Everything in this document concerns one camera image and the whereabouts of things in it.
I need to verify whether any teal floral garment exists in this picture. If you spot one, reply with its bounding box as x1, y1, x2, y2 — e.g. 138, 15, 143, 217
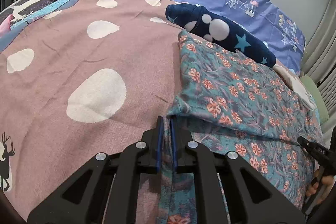
167, 31, 323, 208

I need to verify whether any right hand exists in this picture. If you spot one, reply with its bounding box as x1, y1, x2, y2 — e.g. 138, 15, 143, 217
306, 176, 335, 205

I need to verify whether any green pillow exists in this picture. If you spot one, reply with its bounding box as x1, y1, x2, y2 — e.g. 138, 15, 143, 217
299, 76, 329, 124

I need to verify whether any folded grey garment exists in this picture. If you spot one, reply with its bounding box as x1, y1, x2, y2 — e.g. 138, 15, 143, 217
272, 60, 317, 111

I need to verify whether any grey pleated curtain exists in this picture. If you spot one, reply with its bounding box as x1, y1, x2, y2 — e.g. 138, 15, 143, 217
302, 0, 335, 136

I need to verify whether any pink spotted bedspread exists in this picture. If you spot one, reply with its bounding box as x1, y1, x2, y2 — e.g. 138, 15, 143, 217
0, 0, 313, 224

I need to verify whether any navy star fleece garment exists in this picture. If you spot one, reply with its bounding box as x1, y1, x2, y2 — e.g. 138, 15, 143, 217
165, 3, 276, 68

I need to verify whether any blue tree-print pillow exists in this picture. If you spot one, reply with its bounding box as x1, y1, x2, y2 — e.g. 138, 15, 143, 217
174, 0, 305, 75

